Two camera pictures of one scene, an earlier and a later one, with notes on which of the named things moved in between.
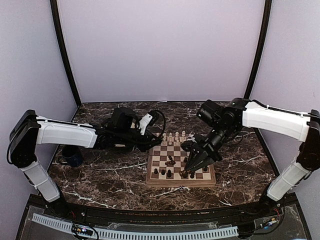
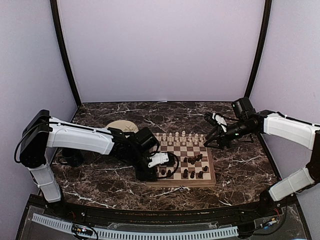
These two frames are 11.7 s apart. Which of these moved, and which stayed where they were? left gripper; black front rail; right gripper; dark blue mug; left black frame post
Moved: left gripper; right gripper
Stayed: dark blue mug; left black frame post; black front rail
